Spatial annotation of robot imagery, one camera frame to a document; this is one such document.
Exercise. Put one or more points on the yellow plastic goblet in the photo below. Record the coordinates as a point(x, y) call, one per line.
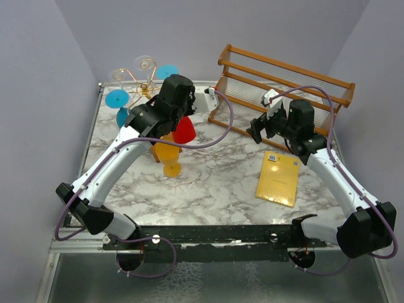
point(171, 166)

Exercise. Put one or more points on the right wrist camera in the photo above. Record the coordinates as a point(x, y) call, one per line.
point(272, 102)

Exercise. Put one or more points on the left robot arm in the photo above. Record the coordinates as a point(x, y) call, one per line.
point(145, 125)

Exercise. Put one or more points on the aluminium table frame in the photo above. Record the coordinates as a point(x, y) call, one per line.
point(78, 270)

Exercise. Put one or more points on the wine glass rack wooden base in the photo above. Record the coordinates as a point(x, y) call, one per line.
point(162, 150)

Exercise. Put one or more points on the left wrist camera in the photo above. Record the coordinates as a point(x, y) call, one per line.
point(206, 100)

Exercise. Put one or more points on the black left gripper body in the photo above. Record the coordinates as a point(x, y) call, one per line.
point(189, 110)

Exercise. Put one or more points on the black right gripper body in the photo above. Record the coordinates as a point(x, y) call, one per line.
point(277, 123)

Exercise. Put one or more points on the wooden shelf rack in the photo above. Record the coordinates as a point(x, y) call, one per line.
point(247, 76)

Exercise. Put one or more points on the yellow book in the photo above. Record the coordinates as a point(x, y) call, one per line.
point(278, 179)

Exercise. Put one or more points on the ribbed clear wine glass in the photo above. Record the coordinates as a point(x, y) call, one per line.
point(146, 64)

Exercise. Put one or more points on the gold wire glass rack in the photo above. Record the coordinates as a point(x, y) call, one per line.
point(143, 90)

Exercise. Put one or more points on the red plastic goblet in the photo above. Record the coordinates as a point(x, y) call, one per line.
point(185, 131)

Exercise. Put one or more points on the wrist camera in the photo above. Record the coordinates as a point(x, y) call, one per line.
point(272, 102)
point(206, 100)

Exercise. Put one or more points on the smooth clear wine glass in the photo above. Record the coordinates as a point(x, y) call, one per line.
point(118, 76)

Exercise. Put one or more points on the blue plastic goblet front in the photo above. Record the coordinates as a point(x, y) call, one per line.
point(118, 99)

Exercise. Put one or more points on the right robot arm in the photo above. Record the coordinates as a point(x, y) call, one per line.
point(369, 223)

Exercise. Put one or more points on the blue plastic goblet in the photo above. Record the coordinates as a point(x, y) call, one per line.
point(165, 71)
point(118, 99)

